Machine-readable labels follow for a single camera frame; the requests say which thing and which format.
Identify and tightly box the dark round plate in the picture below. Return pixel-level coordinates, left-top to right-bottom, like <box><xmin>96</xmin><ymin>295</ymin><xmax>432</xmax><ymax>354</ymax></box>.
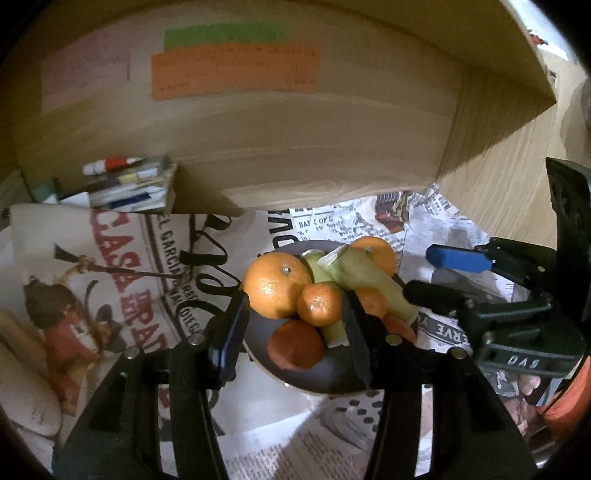
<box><xmin>242</xmin><ymin>240</ymin><xmax>421</xmax><ymax>395</ymax></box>

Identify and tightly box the red tomato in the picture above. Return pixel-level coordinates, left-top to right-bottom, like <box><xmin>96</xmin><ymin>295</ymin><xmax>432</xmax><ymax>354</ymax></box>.
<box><xmin>382</xmin><ymin>315</ymin><xmax>417</xmax><ymax>344</ymax></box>
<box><xmin>268</xmin><ymin>318</ymin><xmax>325</xmax><ymax>371</ymax></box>

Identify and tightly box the wooden shelf unit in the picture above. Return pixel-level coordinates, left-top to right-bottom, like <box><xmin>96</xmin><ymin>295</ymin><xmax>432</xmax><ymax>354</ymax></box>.
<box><xmin>0</xmin><ymin>0</ymin><xmax>591</xmax><ymax>324</ymax></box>

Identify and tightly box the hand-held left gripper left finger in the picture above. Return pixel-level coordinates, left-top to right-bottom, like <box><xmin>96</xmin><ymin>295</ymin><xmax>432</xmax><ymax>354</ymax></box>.
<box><xmin>53</xmin><ymin>288</ymin><xmax>252</xmax><ymax>480</ymax></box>

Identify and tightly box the pale green corn cob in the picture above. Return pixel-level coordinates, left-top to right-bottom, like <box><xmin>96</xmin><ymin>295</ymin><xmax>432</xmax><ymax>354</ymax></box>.
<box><xmin>300</xmin><ymin>248</ymin><xmax>352</xmax><ymax>348</ymax></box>

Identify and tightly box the orange sticky note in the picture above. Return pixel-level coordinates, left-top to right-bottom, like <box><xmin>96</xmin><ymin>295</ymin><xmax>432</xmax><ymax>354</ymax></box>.
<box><xmin>151</xmin><ymin>41</ymin><xmax>321</xmax><ymax>102</ymax></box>

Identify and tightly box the cream cylinder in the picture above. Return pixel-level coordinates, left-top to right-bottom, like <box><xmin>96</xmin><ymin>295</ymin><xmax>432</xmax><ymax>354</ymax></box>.
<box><xmin>0</xmin><ymin>344</ymin><xmax>63</xmax><ymax>437</ymax></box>

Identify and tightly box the green sticky note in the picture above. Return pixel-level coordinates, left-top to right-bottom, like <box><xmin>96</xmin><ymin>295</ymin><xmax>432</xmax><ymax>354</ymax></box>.
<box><xmin>164</xmin><ymin>23</ymin><xmax>287</xmax><ymax>49</ymax></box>

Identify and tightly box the yellow corn cob with husk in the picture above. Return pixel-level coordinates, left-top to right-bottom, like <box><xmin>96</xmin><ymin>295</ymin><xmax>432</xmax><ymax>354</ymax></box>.
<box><xmin>318</xmin><ymin>244</ymin><xmax>419</xmax><ymax>324</ymax></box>

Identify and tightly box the person's right forearm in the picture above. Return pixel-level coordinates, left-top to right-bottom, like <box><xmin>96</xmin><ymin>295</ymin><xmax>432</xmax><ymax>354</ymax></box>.
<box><xmin>540</xmin><ymin>383</ymin><xmax>588</xmax><ymax>445</ymax></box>

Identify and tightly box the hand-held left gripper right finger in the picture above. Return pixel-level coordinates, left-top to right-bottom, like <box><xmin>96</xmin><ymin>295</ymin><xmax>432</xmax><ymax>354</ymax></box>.
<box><xmin>342</xmin><ymin>293</ymin><xmax>539</xmax><ymax>480</ymax></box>

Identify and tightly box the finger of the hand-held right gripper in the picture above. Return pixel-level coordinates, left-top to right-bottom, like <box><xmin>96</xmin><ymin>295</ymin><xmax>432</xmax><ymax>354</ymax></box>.
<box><xmin>426</xmin><ymin>237</ymin><xmax>555</xmax><ymax>289</ymax></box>
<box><xmin>404</xmin><ymin>281</ymin><xmax>552</xmax><ymax>324</ymax></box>

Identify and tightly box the printed canvas tote bag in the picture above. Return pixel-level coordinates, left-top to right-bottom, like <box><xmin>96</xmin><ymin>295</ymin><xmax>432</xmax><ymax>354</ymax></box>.
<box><xmin>9</xmin><ymin>203</ymin><xmax>296</xmax><ymax>444</ymax></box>

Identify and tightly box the large orange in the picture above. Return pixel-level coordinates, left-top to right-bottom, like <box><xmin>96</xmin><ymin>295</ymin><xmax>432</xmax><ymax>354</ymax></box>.
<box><xmin>242</xmin><ymin>251</ymin><xmax>314</xmax><ymax>320</ymax></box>

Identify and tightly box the red white marker pen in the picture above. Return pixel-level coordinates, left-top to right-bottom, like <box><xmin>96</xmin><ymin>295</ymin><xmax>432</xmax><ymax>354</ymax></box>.
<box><xmin>83</xmin><ymin>157</ymin><xmax>144</xmax><ymax>176</ymax></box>

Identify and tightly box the pink sticky note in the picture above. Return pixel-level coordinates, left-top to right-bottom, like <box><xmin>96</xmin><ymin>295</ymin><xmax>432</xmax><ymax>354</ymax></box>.
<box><xmin>41</xmin><ymin>34</ymin><xmax>131</xmax><ymax>114</ymax></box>

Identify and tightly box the newspaper print table cloth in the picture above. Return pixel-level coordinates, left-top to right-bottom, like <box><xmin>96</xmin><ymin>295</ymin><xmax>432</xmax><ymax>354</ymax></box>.
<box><xmin>157</xmin><ymin>185</ymin><xmax>559</xmax><ymax>480</ymax></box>

